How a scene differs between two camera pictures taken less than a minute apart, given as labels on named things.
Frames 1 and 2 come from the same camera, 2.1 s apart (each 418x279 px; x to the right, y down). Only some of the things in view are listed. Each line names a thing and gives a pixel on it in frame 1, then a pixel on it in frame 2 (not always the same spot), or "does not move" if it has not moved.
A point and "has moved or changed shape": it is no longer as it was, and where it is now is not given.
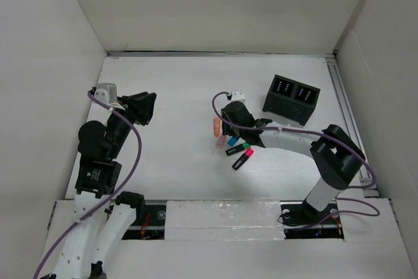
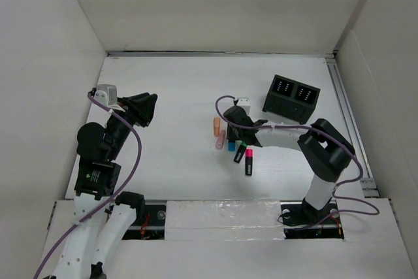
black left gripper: x=139 y=106 does not move
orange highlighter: x=217 y=127 does not move
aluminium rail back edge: x=216 y=53 does not move
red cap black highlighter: x=244 y=157 → x=249 y=162
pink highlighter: x=221 y=142 does not move
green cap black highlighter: x=238 y=148 has moved or changed shape
